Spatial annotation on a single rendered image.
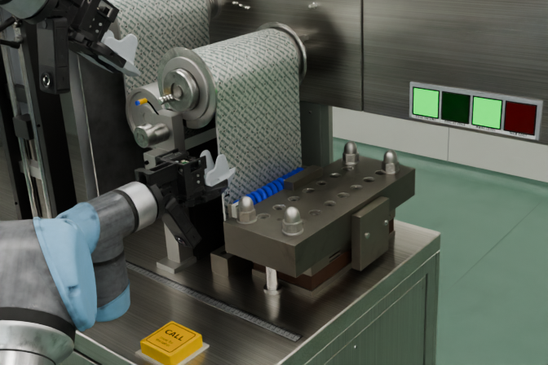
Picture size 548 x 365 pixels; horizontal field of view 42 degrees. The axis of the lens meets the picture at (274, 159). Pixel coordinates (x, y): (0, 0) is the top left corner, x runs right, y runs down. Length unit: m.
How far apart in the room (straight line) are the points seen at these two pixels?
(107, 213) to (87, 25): 0.28
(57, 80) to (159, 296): 0.44
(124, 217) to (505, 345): 1.90
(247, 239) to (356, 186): 0.27
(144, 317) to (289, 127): 0.46
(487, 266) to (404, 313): 1.80
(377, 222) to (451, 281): 1.78
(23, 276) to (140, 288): 0.65
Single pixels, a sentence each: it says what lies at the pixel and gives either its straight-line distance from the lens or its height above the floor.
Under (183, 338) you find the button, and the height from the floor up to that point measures 0.92.
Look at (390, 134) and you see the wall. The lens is 4.31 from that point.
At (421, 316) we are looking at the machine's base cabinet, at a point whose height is 0.73.
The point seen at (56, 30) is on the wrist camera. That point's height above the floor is 1.40.
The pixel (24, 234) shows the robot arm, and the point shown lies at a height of 1.27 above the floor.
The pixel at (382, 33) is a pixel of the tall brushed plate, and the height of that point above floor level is 1.30.
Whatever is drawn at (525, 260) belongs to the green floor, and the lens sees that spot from 3.33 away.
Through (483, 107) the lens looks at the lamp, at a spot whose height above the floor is 1.19.
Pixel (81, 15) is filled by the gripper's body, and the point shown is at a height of 1.41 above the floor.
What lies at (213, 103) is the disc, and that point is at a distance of 1.25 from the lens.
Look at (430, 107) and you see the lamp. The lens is 1.38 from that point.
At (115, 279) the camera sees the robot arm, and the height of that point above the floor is 1.03.
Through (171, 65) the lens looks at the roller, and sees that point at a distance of 1.29.
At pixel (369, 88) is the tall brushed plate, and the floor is 1.19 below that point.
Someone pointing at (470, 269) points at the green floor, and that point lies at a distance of 3.21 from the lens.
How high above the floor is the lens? 1.59
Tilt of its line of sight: 21 degrees down
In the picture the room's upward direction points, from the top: 3 degrees counter-clockwise
